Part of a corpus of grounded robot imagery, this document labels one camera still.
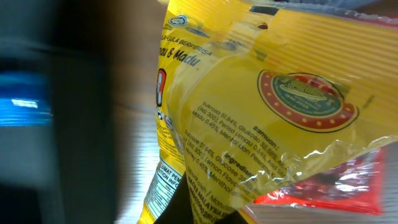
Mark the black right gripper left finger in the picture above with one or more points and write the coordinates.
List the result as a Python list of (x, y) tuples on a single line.
[(179, 210)]

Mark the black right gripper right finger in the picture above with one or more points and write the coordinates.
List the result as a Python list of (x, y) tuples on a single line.
[(233, 218)]

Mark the dark green box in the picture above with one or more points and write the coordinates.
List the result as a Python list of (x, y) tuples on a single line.
[(63, 172)]

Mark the yellow candy bag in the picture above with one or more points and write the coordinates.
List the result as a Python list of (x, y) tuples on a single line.
[(254, 96)]

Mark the blue snack bar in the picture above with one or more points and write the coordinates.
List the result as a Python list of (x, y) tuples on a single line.
[(25, 99)]

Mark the red candy bag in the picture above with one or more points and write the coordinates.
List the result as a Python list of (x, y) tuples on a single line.
[(354, 186)]

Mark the blue eclipse mint tin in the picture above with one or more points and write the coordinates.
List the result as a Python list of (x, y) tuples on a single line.
[(346, 4)]

